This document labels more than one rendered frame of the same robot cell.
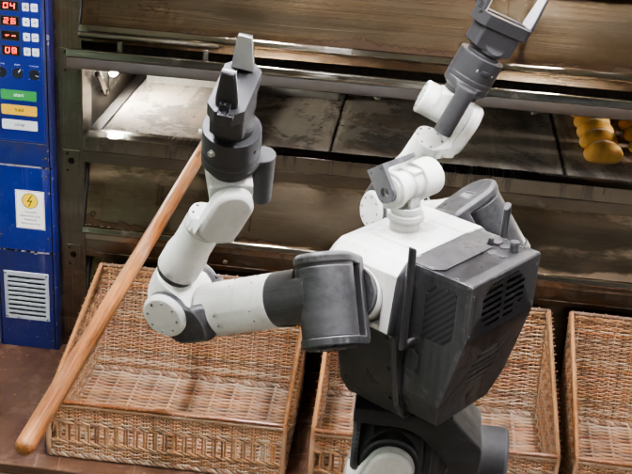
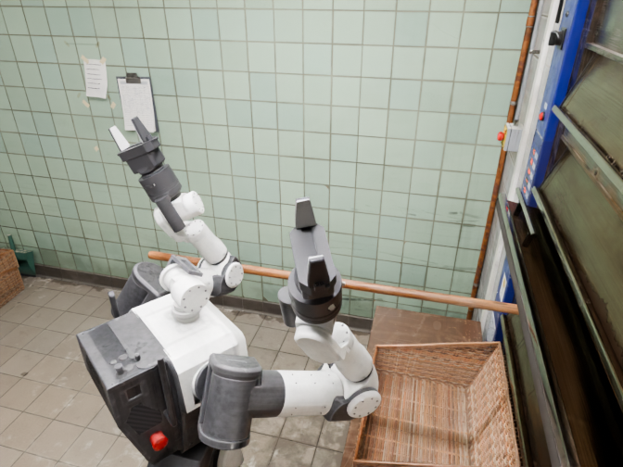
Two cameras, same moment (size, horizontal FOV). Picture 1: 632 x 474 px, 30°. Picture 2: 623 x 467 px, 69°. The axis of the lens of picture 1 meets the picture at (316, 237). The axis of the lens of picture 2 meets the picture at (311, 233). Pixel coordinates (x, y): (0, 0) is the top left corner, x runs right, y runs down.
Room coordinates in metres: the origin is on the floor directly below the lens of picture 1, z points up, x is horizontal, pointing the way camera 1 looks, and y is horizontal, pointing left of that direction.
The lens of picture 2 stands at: (2.24, -0.89, 2.04)
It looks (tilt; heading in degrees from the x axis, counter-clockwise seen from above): 28 degrees down; 100
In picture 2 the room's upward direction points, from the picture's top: straight up
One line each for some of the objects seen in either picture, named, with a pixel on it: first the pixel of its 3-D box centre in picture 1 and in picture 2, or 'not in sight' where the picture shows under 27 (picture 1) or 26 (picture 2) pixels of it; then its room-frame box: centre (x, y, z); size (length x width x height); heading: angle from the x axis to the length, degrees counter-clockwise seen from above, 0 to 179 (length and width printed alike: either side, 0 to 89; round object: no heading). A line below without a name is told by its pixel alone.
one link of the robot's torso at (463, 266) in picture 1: (424, 309); (171, 372); (1.79, -0.19, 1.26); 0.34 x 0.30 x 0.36; 140
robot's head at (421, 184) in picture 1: (410, 188); (184, 292); (1.83, -0.15, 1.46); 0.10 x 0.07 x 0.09; 140
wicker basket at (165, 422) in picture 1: (185, 364); (431, 410); (2.46, 0.29, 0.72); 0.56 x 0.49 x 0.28; 86
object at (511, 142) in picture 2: not in sight; (512, 137); (2.76, 1.19, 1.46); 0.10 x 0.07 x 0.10; 85
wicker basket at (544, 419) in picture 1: (434, 392); not in sight; (2.41, -0.31, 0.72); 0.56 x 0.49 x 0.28; 86
